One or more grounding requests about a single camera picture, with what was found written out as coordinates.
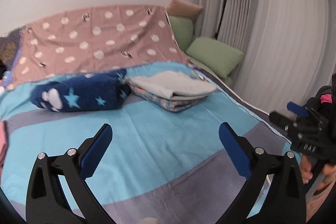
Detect peach jacket forearm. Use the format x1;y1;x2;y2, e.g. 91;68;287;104
306;174;335;223

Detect purple patterned pillow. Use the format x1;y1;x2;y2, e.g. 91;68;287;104
0;27;23;76

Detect white t-shirt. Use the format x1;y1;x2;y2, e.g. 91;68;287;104
125;71;217;101

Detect green pillow front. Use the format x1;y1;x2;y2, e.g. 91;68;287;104
186;37;244;79

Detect folded pink garment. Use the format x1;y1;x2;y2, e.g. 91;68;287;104
0;121;9;166

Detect green pillow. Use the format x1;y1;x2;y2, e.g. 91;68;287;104
186;37;244;79
169;15;194;52

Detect folded floral garment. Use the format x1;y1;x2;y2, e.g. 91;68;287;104
127;83;208;113

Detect dark clothes pink trim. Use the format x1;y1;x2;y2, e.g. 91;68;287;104
306;85;335;121

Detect person right hand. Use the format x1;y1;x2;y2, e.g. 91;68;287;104
299;154;336;192

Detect tan cushion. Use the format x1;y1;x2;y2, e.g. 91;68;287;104
166;0;203;20

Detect blue grey bed cover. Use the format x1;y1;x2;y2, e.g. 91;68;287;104
0;61;302;224

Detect navy star fleece blanket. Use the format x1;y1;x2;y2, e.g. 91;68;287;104
30;68;130;113

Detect green pillow back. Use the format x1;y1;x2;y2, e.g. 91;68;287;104
169;15;194;52

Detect pink polka dot sheet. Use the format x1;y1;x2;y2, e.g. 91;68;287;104
6;5;189;90

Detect grey curtain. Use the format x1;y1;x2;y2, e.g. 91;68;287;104
192;0;335;112

